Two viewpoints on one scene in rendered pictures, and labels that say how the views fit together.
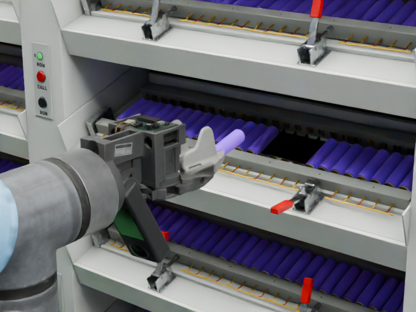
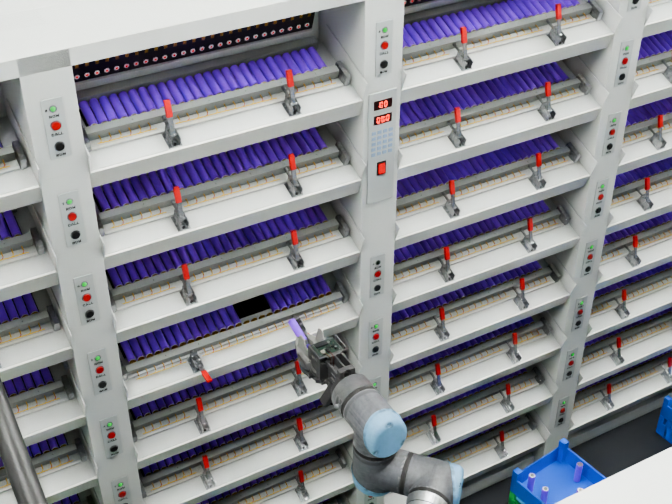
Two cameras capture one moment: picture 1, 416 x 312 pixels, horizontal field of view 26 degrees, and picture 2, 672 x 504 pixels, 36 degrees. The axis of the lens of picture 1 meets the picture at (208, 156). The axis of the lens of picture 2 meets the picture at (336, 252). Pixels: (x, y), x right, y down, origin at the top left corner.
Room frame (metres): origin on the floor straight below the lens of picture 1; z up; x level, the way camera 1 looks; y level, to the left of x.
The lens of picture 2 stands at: (0.32, 1.62, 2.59)
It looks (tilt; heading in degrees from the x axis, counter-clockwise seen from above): 36 degrees down; 292
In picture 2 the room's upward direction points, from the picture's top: straight up
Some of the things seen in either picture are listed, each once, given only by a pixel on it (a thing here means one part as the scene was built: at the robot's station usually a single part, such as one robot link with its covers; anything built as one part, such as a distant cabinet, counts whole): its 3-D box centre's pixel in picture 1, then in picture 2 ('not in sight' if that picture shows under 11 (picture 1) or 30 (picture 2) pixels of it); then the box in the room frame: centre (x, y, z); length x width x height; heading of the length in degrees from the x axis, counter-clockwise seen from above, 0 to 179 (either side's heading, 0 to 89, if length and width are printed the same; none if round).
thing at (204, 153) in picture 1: (205, 150); (319, 339); (1.01, 0.00, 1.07); 0.09 x 0.03 x 0.06; 137
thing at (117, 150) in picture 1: (130, 166); (334, 369); (0.95, 0.09, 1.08); 0.12 x 0.08 x 0.09; 141
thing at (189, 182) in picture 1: (182, 178); not in sight; (0.98, 0.03, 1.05); 0.09 x 0.05 x 0.02; 137
